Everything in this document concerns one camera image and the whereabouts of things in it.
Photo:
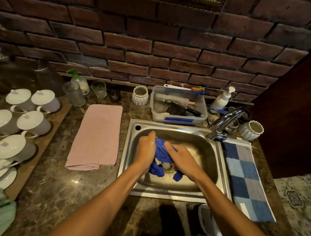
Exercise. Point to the person's left hand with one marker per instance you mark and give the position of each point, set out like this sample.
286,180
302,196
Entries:
145,152

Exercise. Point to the person's right hand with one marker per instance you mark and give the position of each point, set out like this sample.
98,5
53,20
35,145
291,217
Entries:
183,161

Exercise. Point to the person's left thumb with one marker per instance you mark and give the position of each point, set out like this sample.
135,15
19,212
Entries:
153,139

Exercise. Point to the person's right thumb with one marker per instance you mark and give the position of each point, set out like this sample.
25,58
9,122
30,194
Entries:
169,146

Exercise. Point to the blue cleaning cloth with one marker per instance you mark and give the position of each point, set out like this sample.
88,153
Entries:
161,150

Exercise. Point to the person's left forearm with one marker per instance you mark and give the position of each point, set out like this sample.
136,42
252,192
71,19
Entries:
107,201

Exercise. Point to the person's right forearm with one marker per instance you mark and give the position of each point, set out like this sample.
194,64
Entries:
223,206

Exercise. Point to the clear plastic storage container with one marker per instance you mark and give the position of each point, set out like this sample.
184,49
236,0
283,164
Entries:
158,116

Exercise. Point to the stainless steel sink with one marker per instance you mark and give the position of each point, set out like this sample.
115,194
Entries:
196,148

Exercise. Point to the black sponge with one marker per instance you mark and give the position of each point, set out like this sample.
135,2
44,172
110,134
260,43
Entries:
179,110

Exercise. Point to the white bottle brush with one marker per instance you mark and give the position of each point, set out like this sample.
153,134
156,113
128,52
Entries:
171,98

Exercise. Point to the white ribbed ceramic cup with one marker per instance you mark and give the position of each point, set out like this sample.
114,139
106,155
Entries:
140,96
251,130

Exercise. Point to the pink towel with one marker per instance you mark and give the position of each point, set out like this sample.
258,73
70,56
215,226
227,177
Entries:
97,136

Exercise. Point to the small dark glass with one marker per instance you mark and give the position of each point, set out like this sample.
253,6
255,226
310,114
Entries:
113,95

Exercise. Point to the chrome faucet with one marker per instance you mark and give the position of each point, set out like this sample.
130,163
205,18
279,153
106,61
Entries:
226,119

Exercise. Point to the rainbow sponge brush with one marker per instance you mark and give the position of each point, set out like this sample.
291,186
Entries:
198,90

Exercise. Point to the white pump soap bottle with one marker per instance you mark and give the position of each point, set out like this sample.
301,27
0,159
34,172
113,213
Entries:
220,100

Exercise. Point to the short clear drinking glass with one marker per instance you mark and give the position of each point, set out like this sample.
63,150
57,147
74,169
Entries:
99,89

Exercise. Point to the blue checkered cloth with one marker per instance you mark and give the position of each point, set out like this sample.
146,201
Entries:
245,177

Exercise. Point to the white plastic object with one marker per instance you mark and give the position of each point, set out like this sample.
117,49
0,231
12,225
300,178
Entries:
205,221

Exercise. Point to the tall clear drinking glass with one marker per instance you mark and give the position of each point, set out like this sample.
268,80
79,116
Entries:
74,94

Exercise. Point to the green nozzle spray bottle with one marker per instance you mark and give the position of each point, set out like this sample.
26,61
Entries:
81,84

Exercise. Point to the wooden board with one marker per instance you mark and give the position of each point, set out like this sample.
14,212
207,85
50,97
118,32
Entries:
49,136

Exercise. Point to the white lidded mug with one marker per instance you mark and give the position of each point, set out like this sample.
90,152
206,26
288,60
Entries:
20,97
34,122
6,122
46,99
14,148

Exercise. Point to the dark wooden cabinet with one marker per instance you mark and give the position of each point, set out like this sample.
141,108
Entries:
284,116

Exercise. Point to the large glass jar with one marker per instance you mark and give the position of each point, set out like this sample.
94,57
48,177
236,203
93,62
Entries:
49,77

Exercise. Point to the light green cloth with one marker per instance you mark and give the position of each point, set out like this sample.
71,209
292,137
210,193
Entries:
6,214

